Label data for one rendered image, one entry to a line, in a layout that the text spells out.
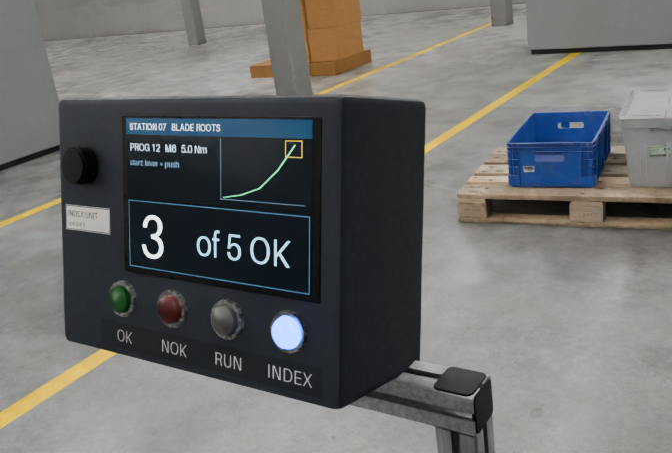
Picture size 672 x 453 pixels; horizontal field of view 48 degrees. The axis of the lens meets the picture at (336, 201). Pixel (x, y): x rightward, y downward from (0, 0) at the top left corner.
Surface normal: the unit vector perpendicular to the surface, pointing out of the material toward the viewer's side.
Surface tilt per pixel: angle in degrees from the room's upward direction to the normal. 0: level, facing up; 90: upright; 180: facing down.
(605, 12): 90
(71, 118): 75
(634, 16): 90
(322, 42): 90
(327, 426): 0
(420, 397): 90
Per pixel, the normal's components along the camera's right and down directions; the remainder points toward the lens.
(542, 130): -0.43, 0.33
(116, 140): -0.55, 0.08
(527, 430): -0.14, -0.94
